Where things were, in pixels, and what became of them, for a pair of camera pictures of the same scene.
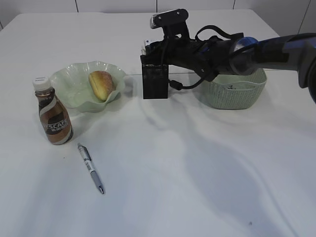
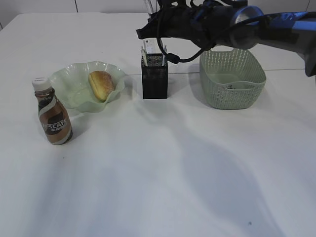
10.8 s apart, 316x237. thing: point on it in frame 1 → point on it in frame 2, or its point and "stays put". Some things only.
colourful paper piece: [230, 86] stays put
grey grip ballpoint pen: [89, 161] → [152, 6]
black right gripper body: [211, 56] → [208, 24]
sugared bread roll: [102, 84] stays put
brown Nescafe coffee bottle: [54, 116] stays put
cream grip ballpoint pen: [143, 50] stays put
